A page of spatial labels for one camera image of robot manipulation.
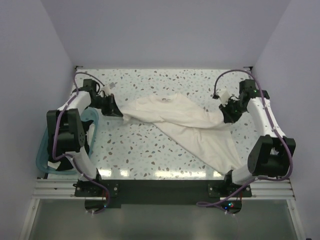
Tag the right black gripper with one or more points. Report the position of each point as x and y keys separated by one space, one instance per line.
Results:
x=228 y=117

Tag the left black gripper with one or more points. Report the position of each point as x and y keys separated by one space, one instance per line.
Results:
x=112 y=109

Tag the white t-shirt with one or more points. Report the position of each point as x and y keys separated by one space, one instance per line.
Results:
x=201 y=133

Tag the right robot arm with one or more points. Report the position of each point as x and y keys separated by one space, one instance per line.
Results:
x=271 y=158

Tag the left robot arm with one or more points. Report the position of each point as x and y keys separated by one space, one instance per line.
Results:
x=80 y=99

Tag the blue plastic basket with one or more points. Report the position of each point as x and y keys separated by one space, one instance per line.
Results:
x=42 y=158

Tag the black clothes in basket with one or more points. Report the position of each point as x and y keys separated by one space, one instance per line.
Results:
x=65 y=143

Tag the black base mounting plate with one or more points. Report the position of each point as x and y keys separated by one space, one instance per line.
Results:
x=114 y=194

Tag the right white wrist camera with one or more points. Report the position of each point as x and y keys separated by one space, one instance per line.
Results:
x=222 y=95

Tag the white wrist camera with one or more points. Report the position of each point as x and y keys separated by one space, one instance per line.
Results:
x=107 y=89
x=222 y=95

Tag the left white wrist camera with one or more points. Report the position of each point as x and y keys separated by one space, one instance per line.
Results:
x=107 y=89

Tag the aluminium frame rail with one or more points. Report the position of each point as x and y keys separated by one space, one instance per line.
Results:
x=261 y=190

